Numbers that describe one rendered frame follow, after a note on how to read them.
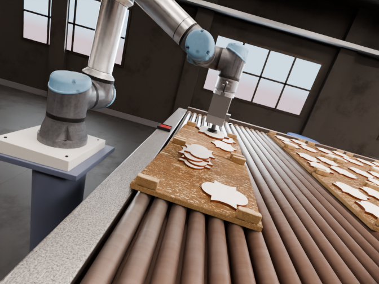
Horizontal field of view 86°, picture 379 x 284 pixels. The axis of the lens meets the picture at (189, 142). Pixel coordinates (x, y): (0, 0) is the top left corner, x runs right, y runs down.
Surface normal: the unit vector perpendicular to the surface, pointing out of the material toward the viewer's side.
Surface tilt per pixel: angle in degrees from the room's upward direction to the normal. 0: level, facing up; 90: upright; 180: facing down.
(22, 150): 90
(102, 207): 0
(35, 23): 90
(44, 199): 90
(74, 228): 0
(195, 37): 89
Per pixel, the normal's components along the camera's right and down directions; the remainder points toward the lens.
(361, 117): -0.07, 0.29
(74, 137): 0.80, 0.11
